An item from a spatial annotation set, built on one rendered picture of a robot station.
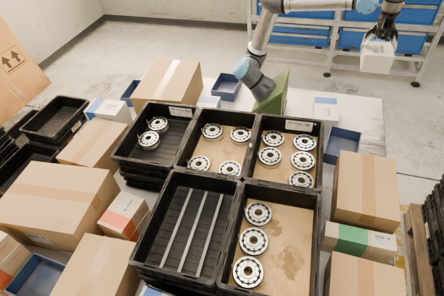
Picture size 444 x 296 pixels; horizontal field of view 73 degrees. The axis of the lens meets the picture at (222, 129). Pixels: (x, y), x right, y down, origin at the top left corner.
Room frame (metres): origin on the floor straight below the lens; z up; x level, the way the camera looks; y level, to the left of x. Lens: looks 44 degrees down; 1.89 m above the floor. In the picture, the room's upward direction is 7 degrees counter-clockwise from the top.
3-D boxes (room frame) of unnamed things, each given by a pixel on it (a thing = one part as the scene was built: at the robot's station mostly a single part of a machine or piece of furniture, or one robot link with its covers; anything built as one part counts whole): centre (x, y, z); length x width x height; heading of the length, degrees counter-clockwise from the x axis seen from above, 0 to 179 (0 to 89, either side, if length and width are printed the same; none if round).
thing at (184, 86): (1.50, 0.29, 0.80); 0.40 x 0.30 x 0.20; 164
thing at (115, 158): (1.03, 0.30, 0.92); 0.40 x 0.30 x 0.02; 161
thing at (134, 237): (0.66, 0.44, 0.74); 0.16 x 0.12 x 0.07; 151
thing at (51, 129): (1.68, 1.16, 0.37); 0.40 x 0.30 x 0.45; 157
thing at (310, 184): (0.70, -0.30, 0.86); 0.10 x 0.10 x 0.01
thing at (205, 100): (1.33, 0.08, 0.74); 0.20 x 0.12 x 0.09; 160
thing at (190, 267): (0.55, 0.15, 0.87); 0.40 x 0.30 x 0.11; 161
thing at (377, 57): (1.21, -0.77, 1.10); 0.20 x 0.12 x 0.09; 157
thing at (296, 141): (0.91, -0.37, 0.86); 0.10 x 0.10 x 0.01
